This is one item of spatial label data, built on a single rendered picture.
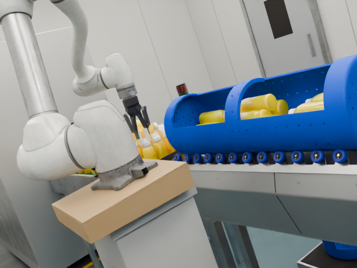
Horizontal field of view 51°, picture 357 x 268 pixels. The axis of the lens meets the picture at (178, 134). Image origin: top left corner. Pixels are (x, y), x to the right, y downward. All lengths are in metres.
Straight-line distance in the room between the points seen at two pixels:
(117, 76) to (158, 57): 4.96
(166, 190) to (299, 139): 0.45
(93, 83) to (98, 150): 0.64
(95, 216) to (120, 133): 0.28
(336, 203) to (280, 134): 0.27
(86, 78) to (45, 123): 0.53
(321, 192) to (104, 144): 0.70
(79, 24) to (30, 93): 0.38
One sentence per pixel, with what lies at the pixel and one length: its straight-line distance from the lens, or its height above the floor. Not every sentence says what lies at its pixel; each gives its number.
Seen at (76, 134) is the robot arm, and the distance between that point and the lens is 1.23.
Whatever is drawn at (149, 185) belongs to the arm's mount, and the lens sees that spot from 1.12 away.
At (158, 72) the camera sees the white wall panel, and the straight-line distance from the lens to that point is 6.65.
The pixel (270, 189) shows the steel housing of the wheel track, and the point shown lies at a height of 0.85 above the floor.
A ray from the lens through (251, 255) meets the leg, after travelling 2.04.
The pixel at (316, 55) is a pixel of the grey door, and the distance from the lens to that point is 5.43.
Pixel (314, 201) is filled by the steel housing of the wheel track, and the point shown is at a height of 0.82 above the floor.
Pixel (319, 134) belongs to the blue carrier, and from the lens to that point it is 1.19.
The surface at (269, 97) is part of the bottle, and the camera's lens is 1.41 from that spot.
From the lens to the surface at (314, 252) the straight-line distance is 2.34.
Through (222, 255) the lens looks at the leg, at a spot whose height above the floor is 0.45.
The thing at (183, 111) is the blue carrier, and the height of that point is 1.16.
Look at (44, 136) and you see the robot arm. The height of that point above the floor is 1.30.
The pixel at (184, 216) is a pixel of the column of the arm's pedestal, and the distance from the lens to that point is 1.25.
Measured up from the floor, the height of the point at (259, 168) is 0.92.
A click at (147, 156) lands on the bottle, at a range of 1.81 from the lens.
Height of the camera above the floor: 1.37
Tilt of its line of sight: 10 degrees down
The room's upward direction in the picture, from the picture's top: 19 degrees counter-clockwise
